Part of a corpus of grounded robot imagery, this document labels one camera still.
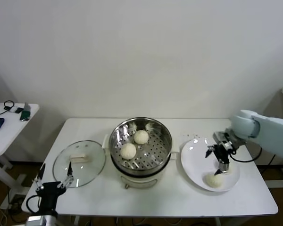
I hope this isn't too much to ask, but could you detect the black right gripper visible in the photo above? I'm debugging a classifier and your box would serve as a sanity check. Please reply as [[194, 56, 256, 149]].
[[204, 144, 231, 176]]

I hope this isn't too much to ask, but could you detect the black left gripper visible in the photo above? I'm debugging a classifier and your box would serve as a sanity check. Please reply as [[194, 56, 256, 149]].
[[32, 161, 74, 216]]

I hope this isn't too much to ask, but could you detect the round glass pot lid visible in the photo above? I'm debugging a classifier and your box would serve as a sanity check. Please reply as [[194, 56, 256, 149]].
[[52, 140, 107, 188]]

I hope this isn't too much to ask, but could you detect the stainless steel steamer basket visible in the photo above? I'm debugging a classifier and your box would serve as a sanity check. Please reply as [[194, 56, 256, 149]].
[[108, 117, 173, 176]]

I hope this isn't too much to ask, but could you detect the white round plate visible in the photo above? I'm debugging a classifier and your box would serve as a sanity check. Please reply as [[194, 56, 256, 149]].
[[180, 138, 241, 193]]

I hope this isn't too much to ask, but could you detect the white side table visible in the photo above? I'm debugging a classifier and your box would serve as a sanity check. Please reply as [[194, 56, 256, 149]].
[[0, 102, 40, 210]]

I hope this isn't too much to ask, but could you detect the green clamp tool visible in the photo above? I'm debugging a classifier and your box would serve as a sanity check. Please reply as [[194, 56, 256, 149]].
[[20, 101, 32, 122]]

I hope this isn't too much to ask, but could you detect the white electric cooker pot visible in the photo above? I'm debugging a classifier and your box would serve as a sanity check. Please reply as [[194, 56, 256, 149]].
[[101, 134, 180, 191]]

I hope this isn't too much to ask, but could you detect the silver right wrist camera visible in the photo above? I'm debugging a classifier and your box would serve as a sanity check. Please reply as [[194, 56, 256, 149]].
[[213, 130, 238, 150]]

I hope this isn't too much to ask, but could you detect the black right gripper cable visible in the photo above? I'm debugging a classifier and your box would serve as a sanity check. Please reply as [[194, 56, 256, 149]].
[[228, 141, 262, 163]]

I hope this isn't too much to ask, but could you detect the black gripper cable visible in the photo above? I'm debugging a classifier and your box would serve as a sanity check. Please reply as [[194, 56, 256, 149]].
[[228, 141, 262, 163], [25, 194, 42, 214]]

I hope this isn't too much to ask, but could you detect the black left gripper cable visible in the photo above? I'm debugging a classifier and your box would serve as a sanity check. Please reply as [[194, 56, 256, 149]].
[[25, 194, 42, 214]]

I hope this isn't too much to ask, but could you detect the black looped cable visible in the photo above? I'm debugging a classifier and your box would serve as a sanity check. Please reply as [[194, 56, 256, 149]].
[[3, 100, 16, 111]]

